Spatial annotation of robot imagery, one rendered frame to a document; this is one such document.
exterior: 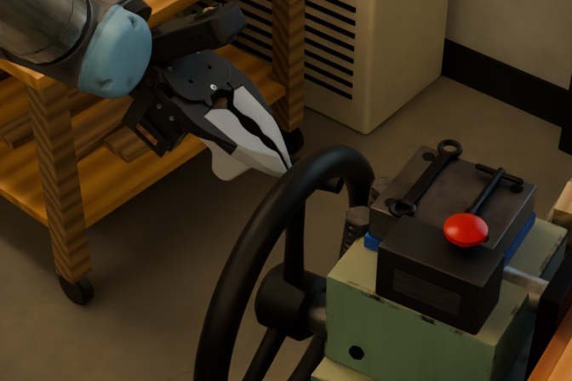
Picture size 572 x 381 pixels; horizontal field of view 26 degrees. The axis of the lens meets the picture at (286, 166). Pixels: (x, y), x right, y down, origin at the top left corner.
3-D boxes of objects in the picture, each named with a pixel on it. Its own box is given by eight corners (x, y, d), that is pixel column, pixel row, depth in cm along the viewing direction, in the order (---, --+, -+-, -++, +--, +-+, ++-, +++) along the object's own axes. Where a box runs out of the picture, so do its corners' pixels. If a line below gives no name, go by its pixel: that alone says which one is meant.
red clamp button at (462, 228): (454, 215, 87) (455, 204, 86) (494, 230, 86) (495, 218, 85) (435, 240, 85) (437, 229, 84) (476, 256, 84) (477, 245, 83)
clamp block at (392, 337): (406, 247, 105) (413, 166, 100) (556, 307, 100) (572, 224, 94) (319, 361, 96) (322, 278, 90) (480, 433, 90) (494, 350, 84)
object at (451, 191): (416, 180, 98) (421, 125, 95) (546, 229, 94) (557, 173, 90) (335, 281, 90) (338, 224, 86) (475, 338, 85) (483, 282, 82)
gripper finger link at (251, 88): (275, 117, 116) (207, 54, 117) (282, 108, 115) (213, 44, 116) (247, 141, 113) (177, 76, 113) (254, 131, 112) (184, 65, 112)
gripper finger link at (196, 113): (248, 140, 113) (180, 76, 114) (256, 129, 112) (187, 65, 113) (220, 165, 110) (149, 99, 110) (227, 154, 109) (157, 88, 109)
